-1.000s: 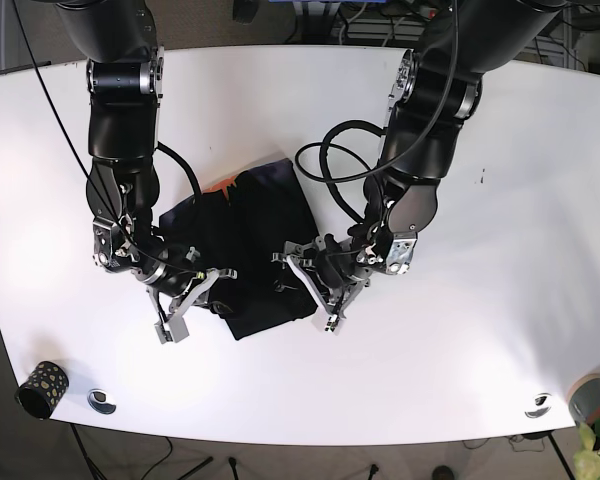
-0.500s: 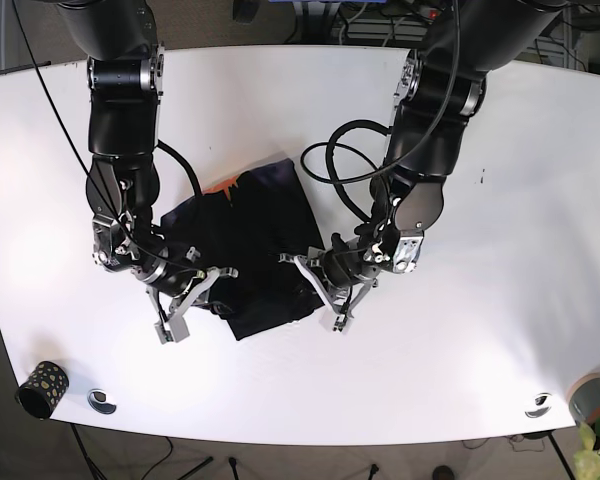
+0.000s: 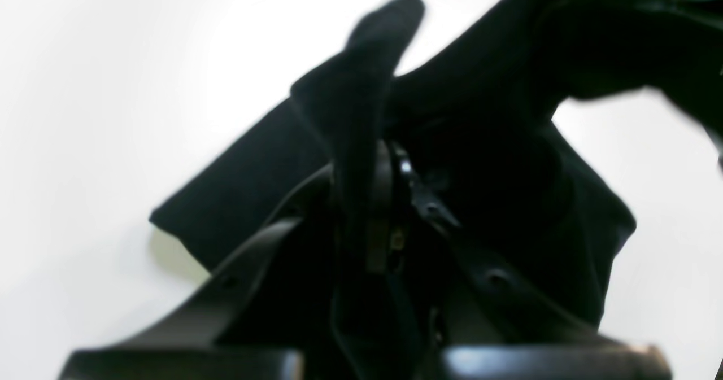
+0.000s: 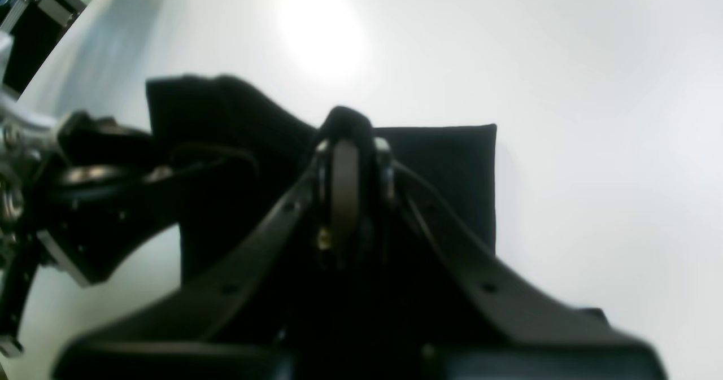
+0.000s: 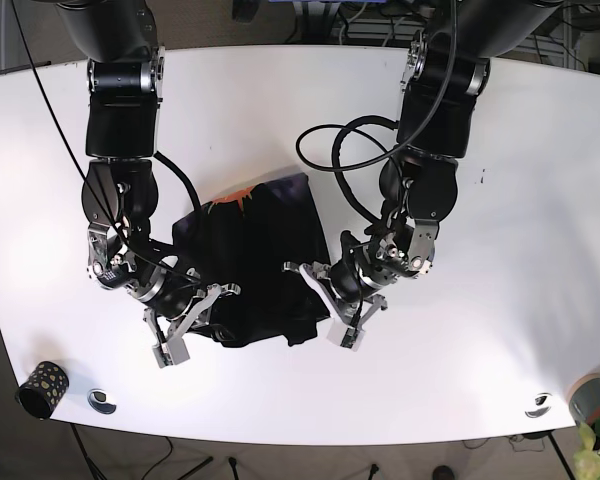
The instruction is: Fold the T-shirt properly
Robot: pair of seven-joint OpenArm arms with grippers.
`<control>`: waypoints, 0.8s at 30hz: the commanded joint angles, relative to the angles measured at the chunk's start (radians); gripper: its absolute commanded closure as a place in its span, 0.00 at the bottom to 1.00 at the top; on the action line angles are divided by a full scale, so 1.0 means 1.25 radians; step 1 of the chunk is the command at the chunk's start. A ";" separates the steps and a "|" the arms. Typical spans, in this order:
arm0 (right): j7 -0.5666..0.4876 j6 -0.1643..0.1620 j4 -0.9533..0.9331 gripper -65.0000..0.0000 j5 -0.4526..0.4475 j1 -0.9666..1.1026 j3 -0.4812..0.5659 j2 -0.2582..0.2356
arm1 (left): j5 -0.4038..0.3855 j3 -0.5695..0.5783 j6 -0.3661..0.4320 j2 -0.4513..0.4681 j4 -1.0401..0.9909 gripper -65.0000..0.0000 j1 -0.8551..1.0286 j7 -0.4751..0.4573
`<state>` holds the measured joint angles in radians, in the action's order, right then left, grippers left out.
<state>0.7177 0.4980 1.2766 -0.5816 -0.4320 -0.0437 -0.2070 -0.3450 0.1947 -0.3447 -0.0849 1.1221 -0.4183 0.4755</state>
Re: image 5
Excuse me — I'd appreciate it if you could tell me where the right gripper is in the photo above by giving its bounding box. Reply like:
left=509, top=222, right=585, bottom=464
left=130, top=270, right=241, bottom=368

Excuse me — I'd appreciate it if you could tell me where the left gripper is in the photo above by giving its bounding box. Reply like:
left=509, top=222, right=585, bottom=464
left=282, top=232, right=421, bottom=351

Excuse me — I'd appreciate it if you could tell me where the black T-shirt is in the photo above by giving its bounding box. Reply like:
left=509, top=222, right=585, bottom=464
left=172, top=173, right=330, bottom=348

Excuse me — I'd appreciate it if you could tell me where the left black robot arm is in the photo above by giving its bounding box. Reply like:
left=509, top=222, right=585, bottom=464
left=286, top=1, right=559, bottom=350

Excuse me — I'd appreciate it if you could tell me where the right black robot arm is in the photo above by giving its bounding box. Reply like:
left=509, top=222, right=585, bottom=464
left=53, top=1, right=241, bottom=367

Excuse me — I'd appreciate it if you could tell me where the black gold-dotted cup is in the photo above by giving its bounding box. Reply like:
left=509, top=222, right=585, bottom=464
left=15, top=361, right=70, bottom=420

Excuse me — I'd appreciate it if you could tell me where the grey tape roll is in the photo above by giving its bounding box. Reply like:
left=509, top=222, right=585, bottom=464
left=567, top=373, right=600, bottom=426

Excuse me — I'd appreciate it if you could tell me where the green potted plant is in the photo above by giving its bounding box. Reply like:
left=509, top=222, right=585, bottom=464
left=573, top=417, right=600, bottom=480

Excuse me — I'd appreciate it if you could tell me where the left table cable grommet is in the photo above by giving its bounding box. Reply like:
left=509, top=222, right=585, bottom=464
left=87, top=389, right=117, bottom=415

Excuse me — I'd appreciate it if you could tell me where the table cable grommet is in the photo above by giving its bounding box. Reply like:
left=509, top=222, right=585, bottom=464
left=524, top=392, right=552, bottom=419
left=87, top=389, right=117, bottom=415

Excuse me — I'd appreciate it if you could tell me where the right table cable grommet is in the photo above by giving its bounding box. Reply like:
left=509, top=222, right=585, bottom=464
left=524, top=392, right=552, bottom=419

